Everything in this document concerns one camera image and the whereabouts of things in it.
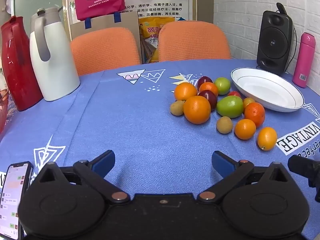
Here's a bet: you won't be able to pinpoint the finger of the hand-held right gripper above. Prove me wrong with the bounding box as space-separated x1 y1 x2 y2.
287 154 320 203

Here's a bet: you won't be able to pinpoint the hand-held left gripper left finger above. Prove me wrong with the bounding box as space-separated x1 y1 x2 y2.
31 150 130 203

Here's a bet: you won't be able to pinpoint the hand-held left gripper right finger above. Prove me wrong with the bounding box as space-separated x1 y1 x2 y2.
197 151 297 203

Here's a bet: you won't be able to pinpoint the small brown round fruit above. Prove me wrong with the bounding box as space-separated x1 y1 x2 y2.
216 116 234 134
170 100 185 116

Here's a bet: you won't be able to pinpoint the small orange citrus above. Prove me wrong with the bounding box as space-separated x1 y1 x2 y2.
234 119 257 140

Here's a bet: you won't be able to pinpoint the small yellow-orange citrus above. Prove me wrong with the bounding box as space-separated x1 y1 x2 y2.
257 127 278 151

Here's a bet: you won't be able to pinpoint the large green apple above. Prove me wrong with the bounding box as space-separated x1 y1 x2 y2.
216 95 244 118

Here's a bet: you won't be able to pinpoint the large orange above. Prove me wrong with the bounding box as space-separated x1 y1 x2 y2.
174 82 198 102
183 96 212 125

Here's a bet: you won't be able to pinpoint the reddish tangerine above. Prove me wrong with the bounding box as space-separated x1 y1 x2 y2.
244 102 266 128

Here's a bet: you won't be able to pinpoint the dark red plum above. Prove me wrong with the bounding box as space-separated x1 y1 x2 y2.
198 89 218 112
197 76 213 90

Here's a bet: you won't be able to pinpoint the yellow-red tomato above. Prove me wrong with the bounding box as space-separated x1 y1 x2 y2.
243 97 256 109

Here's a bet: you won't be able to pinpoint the small green apple back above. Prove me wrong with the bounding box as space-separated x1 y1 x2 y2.
214 77 231 95

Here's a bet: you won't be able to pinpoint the white plate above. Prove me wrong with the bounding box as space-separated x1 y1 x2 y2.
230 67 305 112

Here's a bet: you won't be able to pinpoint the blue printed tablecloth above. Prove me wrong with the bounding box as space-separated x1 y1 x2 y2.
0 59 320 240

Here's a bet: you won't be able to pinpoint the smartphone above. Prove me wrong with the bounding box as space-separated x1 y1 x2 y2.
0 161 34 240

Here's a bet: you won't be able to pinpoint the white thermos jug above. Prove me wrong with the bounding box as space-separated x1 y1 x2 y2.
29 7 81 102

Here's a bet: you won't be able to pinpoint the pink bottle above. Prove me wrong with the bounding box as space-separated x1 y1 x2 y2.
292 32 316 88

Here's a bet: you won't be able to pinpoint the orange chair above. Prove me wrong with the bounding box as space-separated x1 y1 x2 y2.
158 20 232 62
70 27 142 77

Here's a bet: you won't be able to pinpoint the red translucent bowl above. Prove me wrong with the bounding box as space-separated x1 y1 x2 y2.
0 87 10 134

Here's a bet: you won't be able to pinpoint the red thermos jug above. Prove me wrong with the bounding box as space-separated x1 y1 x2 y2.
0 16 43 112

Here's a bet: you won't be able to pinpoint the black speaker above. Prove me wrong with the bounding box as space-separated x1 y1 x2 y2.
257 2 293 74

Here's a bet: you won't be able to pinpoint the yellow plastic packet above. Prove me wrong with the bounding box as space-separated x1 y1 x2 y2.
138 16 187 64

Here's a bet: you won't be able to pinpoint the magenta tote bag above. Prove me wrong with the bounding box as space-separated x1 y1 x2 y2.
72 0 126 22

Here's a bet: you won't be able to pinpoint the black speaker cable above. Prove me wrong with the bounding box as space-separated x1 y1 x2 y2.
285 26 298 73

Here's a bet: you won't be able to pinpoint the brown paper bag blue handles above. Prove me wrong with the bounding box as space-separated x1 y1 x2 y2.
69 11 142 64

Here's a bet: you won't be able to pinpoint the white text wall poster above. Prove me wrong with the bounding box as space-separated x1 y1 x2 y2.
67 0 195 30

